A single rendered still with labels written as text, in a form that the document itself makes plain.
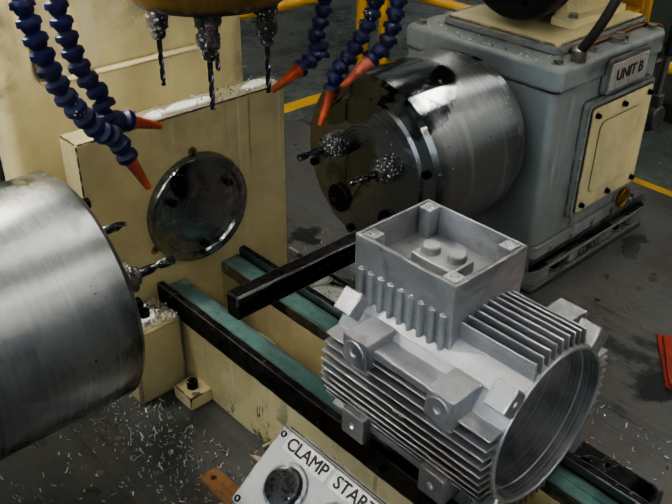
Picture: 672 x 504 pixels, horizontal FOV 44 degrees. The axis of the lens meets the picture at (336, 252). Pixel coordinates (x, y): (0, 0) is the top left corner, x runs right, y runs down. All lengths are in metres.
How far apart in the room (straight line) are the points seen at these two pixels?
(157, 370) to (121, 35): 0.42
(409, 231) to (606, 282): 0.62
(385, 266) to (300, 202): 0.80
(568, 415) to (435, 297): 0.21
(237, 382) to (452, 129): 0.41
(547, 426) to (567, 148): 0.52
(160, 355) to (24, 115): 0.33
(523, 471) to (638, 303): 0.57
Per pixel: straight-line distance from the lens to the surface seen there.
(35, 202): 0.81
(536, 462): 0.84
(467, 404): 0.70
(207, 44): 0.87
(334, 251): 0.95
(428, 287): 0.71
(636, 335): 1.28
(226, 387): 1.05
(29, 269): 0.77
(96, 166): 0.98
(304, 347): 1.06
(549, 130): 1.19
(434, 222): 0.81
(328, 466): 0.61
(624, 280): 1.40
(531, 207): 1.25
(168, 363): 1.09
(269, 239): 1.18
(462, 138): 1.07
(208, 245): 1.10
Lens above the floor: 1.53
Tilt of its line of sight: 32 degrees down
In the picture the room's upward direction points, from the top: 1 degrees clockwise
